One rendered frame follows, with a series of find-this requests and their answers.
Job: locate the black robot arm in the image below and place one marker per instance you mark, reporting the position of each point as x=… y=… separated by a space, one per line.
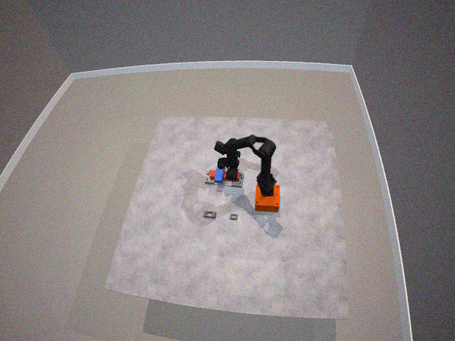
x=265 y=179

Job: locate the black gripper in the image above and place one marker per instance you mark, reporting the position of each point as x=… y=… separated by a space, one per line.
x=231 y=173

